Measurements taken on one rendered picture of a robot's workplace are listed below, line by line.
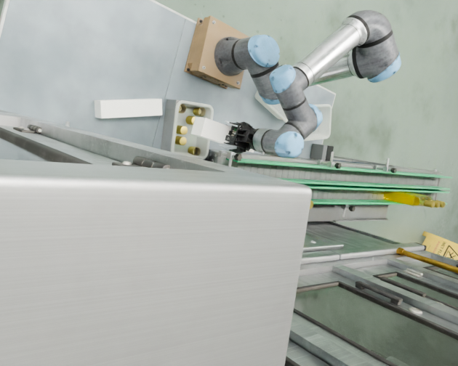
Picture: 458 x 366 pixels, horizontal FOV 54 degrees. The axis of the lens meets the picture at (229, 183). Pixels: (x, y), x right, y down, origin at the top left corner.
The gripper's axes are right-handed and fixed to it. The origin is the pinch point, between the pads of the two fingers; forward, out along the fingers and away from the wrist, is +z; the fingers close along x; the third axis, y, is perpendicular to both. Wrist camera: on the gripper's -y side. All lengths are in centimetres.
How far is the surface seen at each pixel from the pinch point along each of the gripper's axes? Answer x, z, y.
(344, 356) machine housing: 41, -77, 16
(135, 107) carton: -1.7, 28.2, 22.6
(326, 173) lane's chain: 0, 22, -82
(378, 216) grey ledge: 14, 22, -135
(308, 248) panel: 30.9, -22.8, -30.2
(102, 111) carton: 3.2, 28.1, 34.4
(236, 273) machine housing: 18, -104, 74
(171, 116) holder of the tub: -2.8, 28.8, 7.1
